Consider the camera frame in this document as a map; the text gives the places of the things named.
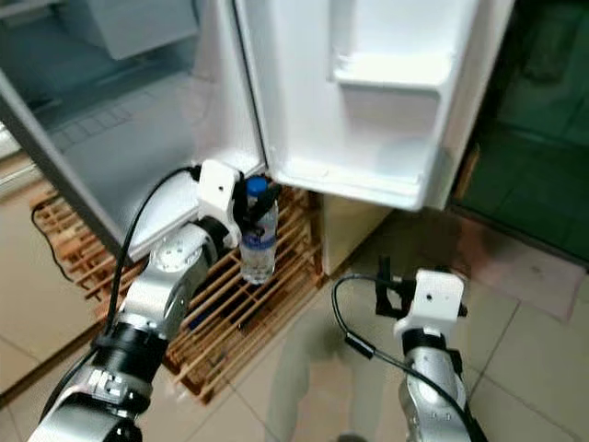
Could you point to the white-lined fridge door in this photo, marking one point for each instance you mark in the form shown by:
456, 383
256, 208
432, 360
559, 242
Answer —
377, 138

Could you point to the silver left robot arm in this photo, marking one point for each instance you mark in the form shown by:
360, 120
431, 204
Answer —
166, 276

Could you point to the grey fridge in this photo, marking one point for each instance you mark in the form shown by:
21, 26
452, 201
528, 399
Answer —
147, 157

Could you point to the clear blue-capped water bottle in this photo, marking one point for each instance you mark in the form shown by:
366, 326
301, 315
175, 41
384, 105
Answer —
258, 258

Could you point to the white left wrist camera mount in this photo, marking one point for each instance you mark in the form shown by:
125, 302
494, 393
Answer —
219, 193

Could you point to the white door shelf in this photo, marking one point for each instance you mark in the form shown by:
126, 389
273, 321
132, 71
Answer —
396, 69
350, 180

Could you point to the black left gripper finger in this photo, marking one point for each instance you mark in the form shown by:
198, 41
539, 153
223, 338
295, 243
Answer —
272, 199

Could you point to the wooden wine rack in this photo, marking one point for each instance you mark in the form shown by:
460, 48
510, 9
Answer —
239, 322

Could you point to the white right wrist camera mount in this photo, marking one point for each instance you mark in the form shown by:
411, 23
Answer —
437, 299

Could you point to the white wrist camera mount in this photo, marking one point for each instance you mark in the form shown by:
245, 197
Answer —
219, 193
437, 299

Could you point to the grey freezer box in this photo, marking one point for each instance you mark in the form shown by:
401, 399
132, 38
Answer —
138, 23

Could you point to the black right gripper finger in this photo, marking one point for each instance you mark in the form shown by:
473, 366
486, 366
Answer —
383, 291

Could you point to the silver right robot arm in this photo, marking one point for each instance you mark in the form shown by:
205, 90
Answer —
433, 396

